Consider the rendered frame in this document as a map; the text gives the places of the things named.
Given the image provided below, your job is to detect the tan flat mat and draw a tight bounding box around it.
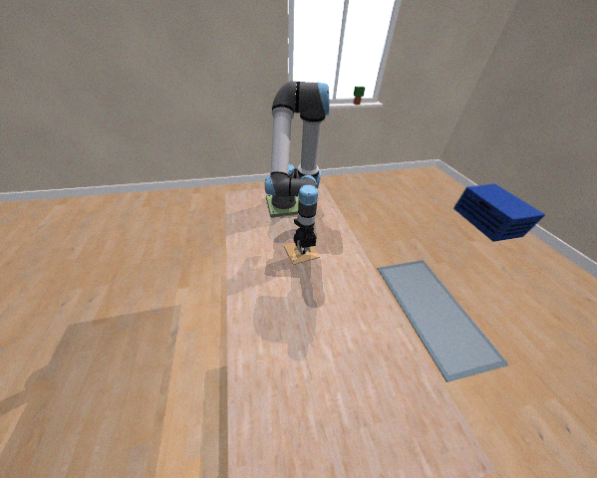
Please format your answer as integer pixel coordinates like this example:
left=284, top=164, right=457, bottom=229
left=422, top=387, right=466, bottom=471
left=284, top=242, right=320, bottom=265

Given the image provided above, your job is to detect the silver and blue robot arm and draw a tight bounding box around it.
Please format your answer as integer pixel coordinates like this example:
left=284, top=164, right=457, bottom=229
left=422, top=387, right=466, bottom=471
left=265, top=81, right=330, bottom=228

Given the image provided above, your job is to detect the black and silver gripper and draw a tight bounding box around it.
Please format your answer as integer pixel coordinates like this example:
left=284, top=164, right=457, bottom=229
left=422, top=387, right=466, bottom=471
left=294, top=222, right=317, bottom=254

